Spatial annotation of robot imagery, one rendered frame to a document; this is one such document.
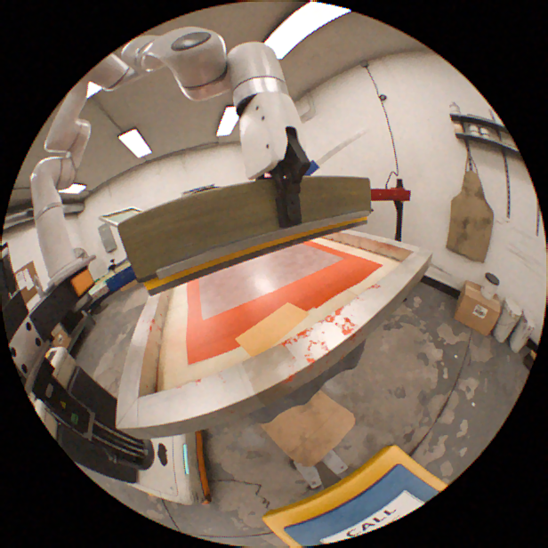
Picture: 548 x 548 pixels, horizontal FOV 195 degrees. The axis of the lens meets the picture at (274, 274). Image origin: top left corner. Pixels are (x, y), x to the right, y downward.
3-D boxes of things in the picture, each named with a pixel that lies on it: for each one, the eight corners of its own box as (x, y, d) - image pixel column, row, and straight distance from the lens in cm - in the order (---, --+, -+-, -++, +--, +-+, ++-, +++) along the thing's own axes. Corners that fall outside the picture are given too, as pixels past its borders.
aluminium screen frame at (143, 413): (430, 266, 44) (433, 251, 43) (139, 439, 25) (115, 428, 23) (276, 225, 96) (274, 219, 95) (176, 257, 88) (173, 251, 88)
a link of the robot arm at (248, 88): (225, 109, 31) (227, 124, 29) (241, 74, 24) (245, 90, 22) (268, 109, 33) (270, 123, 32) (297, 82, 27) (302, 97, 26)
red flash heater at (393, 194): (384, 197, 192) (384, 187, 192) (414, 203, 156) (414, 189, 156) (331, 200, 166) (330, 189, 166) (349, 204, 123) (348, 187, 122)
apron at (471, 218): (485, 262, 221) (490, 158, 219) (485, 265, 214) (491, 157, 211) (446, 246, 219) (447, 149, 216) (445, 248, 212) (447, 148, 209)
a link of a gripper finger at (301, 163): (269, 124, 23) (265, 163, 24) (308, 136, 16) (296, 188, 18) (278, 124, 24) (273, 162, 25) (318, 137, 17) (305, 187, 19)
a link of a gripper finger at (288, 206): (270, 176, 21) (279, 228, 21) (284, 171, 18) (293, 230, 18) (293, 174, 22) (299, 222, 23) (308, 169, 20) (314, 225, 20)
